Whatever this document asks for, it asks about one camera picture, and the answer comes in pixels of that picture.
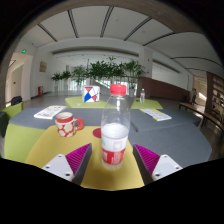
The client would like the red flowered white mug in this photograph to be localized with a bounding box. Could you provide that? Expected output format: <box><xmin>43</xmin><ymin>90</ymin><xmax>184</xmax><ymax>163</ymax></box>
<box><xmin>54</xmin><ymin>111</ymin><xmax>85</xmax><ymax>139</ymax></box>

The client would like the white printed magazine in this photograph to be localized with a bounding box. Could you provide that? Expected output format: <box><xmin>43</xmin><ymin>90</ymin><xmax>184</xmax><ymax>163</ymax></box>
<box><xmin>33</xmin><ymin>105</ymin><xmax>67</xmax><ymax>120</ymax></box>

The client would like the clear red-capped water bottle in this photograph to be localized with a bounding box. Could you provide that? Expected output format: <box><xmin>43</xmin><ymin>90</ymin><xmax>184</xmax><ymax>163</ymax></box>
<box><xmin>100</xmin><ymin>83</ymin><xmax>132</xmax><ymax>171</ymax></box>

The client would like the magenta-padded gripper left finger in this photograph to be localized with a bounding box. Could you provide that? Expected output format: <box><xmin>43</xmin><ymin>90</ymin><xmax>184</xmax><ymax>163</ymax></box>
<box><xmin>41</xmin><ymin>143</ymin><xmax>93</xmax><ymax>186</ymax></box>

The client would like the small clear plastic bottle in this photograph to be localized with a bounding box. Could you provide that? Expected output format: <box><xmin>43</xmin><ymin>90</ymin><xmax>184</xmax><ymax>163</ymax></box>
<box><xmin>139</xmin><ymin>88</ymin><xmax>146</xmax><ymax>104</ymax></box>

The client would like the black chair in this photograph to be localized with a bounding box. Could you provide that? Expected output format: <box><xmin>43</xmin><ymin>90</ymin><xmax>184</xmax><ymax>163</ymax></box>
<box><xmin>10</xmin><ymin>95</ymin><xmax>23</xmax><ymax>107</ymax></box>

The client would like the white red blue cube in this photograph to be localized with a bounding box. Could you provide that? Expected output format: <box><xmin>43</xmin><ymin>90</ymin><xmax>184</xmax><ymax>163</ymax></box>
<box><xmin>81</xmin><ymin>85</ymin><xmax>101</xmax><ymax>104</ymax></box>

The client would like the framed wall picture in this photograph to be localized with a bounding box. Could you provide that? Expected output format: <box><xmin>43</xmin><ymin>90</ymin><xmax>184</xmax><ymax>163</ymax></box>
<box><xmin>39</xmin><ymin>61</ymin><xmax>48</xmax><ymax>73</ymax></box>

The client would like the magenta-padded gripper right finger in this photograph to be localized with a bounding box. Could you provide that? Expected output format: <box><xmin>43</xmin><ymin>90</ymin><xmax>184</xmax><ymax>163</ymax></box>
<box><xmin>132</xmin><ymin>143</ymin><xmax>184</xmax><ymax>186</ymax></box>

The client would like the flat round red coaster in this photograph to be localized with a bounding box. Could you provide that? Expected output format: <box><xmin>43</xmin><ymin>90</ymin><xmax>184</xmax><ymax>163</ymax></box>
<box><xmin>92</xmin><ymin>127</ymin><xmax>103</xmax><ymax>139</ymax></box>

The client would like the yellow-edged white booklet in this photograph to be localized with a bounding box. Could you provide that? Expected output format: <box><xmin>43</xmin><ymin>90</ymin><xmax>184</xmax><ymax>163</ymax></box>
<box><xmin>139</xmin><ymin>107</ymin><xmax>173</xmax><ymax>122</ymax></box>

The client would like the wooden shelf unit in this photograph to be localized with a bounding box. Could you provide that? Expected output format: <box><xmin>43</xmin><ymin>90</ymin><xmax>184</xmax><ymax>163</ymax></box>
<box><xmin>204</xmin><ymin>71</ymin><xmax>224</xmax><ymax>118</ymax></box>

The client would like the green potted plants group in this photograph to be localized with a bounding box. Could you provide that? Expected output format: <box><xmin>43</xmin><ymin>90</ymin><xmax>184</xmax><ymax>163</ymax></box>
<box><xmin>50</xmin><ymin>56</ymin><xmax>147</xmax><ymax>92</ymax></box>

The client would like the long wooden bench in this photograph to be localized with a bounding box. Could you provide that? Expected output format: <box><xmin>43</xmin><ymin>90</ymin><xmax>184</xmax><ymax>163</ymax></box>
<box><xmin>178</xmin><ymin>101</ymin><xmax>224</xmax><ymax>132</ymax></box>

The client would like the person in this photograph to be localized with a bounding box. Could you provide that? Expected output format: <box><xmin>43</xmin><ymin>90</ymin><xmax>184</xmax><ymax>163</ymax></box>
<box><xmin>190</xmin><ymin>88</ymin><xmax>198</xmax><ymax>105</ymax></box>

